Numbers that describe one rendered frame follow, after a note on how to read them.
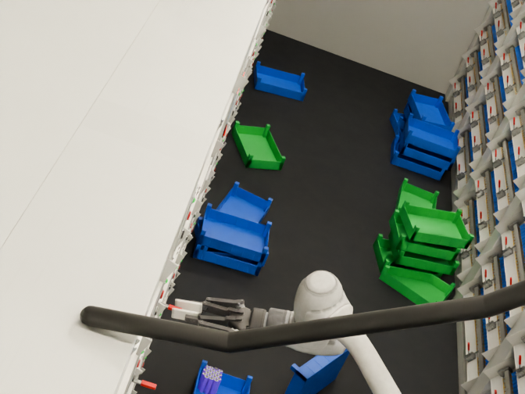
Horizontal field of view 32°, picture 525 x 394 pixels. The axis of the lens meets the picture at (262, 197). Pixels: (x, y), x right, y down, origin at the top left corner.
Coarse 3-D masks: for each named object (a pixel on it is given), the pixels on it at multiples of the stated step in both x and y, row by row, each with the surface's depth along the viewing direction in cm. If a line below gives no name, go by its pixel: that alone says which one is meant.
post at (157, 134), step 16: (96, 112) 144; (112, 112) 146; (128, 112) 147; (96, 128) 141; (112, 128) 142; (128, 128) 143; (144, 128) 145; (176, 128) 148; (144, 144) 141; (160, 144) 143; (176, 144) 144; (192, 144) 146; (208, 144) 147; (192, 160) 142; (176, 240) 150; (160, 288) 156; (128, 384) 171
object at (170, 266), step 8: (168, 264) 153; (176, 264) 153; (168, 272) 154; (160, 280) 155; (152, 304) 150; (136, 344) 141; (136, 352) 141; (128, 360) 139; (128, 368) 138; (120, 384) 135; (120, 392) 134
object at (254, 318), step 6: (246, 312) 229; (252, 312) 226; (258, 312) 226; (264, 312) 226; (246, 318) 228; (252, 318) 225; (258, 318) 225; (264, 318) 225; (228, 324) 227; (234, 324) 225; (240, 324) 225; (246, 324) 226; (252, 324) 224; (258, 324) 224; (240, 330) 225
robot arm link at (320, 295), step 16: (320, 272) 210; (304, 288) 209; (320, 288) 207; (336, 288) 208; (304, 304) 210; (320, 304) 207; (336, 304) 209; (304, 320) 213; (352, 336) 208; (352, 352) 208; (368, 352) 207; (368, 368) 208; (384, 368) 209; (368, 384) 210; (384, 384) 208
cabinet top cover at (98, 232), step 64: (192, 0) 186; (256, 0) 196; (128, 64) 159; (192, 64) 166; (192, 128) 149; (64, 192) 126; (128, 192) 131; (192, 192) 138; (0, 256) 113; (64, 256) 116; (128, 256) 120; (0, 320) 105; (64, 320) 108; (0, 384) 98; (64, 384) 101
